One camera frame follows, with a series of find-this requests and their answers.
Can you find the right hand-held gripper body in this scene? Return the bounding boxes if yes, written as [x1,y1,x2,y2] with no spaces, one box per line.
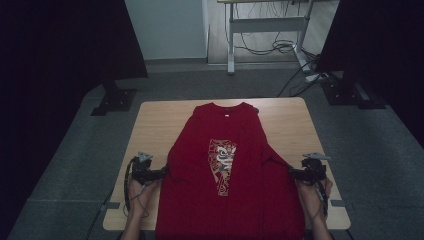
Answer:
[300,152,332,186]

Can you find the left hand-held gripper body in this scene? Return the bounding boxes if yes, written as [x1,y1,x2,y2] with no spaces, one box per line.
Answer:
[130,151,158,186]

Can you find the red printed shirt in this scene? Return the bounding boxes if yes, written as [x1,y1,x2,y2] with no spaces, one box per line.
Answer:
[154,101,306,240]

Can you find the person's left hand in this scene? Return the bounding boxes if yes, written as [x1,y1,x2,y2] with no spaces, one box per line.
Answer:
[128,179,160,214]

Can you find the black stand base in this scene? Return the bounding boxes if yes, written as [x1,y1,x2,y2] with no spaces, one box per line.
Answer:
[320,71,388,110]
[90,79,138,117]

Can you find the black curtain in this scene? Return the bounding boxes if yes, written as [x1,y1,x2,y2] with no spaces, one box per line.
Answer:
[0,0,149,240]
[314,0,424,149]

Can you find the left hand-held gripper cable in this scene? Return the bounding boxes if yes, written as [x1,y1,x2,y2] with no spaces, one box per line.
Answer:
[123,156,149,219]

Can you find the black floor cable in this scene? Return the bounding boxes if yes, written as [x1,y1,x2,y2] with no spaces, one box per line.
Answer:
[276,58,321,98]

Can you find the hanging black cables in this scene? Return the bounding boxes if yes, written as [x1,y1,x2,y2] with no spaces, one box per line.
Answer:
[233,0,301,56]

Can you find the white desk frame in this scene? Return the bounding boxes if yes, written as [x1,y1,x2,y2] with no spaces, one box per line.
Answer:
[217,0,316,75]

